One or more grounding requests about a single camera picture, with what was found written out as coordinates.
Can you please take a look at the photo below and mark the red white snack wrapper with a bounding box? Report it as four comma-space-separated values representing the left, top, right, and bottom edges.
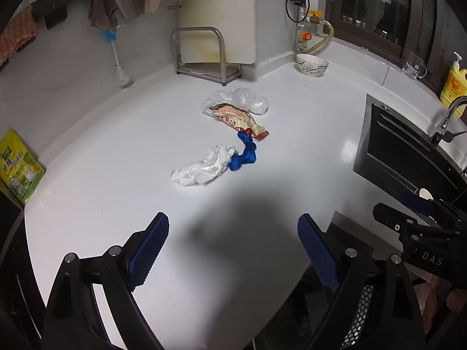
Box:
208, 104, 269, 140

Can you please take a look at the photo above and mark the hanging peeler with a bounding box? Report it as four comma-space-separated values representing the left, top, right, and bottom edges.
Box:
166, 0, 182, 10

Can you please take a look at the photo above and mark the clear plastic bag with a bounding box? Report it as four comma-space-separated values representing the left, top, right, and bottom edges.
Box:
201, 88, 269, 117

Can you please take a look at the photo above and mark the white cutting board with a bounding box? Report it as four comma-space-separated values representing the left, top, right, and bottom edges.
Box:
178, 0, 257, 64

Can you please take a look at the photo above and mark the black mesh trash bin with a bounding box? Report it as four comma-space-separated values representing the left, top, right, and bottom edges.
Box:
251, 254, 425, 349

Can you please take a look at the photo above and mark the black kitchen sink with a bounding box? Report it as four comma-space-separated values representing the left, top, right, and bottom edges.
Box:
353, 95, 466, 211

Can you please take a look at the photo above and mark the blue wrapper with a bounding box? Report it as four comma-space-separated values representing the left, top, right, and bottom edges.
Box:
228, 130, 257, 172

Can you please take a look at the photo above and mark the white tissue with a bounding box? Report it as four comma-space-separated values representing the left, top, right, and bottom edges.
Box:
171, 145, 236, 186

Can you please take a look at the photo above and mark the white bottle brush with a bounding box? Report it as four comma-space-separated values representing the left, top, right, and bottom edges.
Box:
104, 30, 133, 89

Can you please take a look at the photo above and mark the chrome sink faucet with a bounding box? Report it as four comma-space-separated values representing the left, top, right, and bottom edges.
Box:
430, 96, 467, 148

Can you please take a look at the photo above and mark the dark brown hanging rag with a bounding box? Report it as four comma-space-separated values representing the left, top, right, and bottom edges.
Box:
88, 0, 119, 30

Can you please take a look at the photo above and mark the metal cutting board rack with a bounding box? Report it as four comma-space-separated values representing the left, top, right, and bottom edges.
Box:
170, 26, 242, 86

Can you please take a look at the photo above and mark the gas valve with hose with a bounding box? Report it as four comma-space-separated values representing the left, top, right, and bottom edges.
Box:
285, 0, 335, 55

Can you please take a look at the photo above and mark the white patterned ceramic bowl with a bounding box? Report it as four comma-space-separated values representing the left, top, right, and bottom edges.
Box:
295, 54, 329, 78

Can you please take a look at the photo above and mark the yellow dish soap bottle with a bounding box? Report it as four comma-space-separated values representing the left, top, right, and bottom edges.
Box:
440, 52, 467, 108

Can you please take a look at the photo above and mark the dark window frame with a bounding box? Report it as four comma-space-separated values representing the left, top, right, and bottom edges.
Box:
325, 0, 466, 93

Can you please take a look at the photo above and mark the orange wavy dish cloth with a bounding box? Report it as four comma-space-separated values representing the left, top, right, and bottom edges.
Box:
0, 5, 38, 64

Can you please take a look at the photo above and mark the green yellow detergent pouch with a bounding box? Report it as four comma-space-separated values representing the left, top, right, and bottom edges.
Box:
0, 129, 45, 205

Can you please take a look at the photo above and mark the clear glass mug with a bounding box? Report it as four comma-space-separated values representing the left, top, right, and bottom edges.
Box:
402, 51, 427, 80

